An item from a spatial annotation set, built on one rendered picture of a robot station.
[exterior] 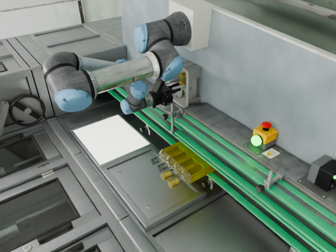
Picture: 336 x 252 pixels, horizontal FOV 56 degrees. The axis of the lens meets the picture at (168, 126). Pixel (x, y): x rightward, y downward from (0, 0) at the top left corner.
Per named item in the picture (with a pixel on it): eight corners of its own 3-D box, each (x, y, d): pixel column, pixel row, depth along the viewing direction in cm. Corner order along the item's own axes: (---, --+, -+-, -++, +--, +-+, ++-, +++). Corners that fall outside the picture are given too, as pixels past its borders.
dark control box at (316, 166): (320, 170, 118) (306, 179, 114) (325, 153, 114) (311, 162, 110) (341, 182, 113) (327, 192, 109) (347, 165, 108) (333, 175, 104)
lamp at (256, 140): (253, 141, 132) (248, 143, 131) (255, 132, 130) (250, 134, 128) (262, 146, 129) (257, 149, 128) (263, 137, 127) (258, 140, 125)
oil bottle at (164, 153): (191, 144, 164) (157, 159, 155) (191, 135, 161) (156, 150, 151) (198, 149, 161) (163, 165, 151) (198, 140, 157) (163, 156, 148)
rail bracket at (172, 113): (181, 126, 166) (162, 134, 160) (181, 97, 156) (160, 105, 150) (185, 128, 164) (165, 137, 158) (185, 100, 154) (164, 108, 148)
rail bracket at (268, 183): (277, 174, 120) (253, 189, 113) (281, 159, 116) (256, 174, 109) (286, 180, 117) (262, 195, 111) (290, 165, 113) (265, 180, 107)
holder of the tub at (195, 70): (181, 101, 184) (170, 105, 180) (181, 56, 168) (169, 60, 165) (200, 113, 172) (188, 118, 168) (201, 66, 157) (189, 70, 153)
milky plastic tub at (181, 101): (180, 93, 181) (168, 98, 177) (180, 56, 168) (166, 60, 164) (199, 105, 169) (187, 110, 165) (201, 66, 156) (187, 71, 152)
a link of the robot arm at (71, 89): (173, 34, 132) (42, 67, 107) (191, 61, 128) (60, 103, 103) (165, 52, 142) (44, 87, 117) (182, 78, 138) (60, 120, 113)
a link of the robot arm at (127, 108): (128, 109, 147) (125, 118, 154) (148, 102, 152) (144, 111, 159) (120, 96, 149) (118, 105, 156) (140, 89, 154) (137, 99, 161)
